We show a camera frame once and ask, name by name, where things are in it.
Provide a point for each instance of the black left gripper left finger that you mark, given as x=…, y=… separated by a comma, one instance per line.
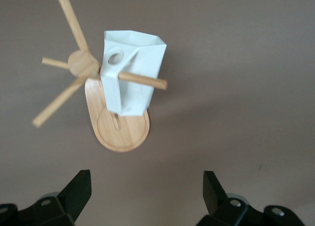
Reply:
x=69, y=203

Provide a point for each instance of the brown table cover sheet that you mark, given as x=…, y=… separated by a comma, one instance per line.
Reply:
x=246, y=88

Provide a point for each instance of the wooden cup rack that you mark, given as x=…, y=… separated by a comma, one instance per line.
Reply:
x=123, y=135

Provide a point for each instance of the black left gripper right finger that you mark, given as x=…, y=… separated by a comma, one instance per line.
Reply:
x=221, y=211

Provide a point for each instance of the white faceted cup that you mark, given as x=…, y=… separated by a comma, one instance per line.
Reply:
x=137, y=63

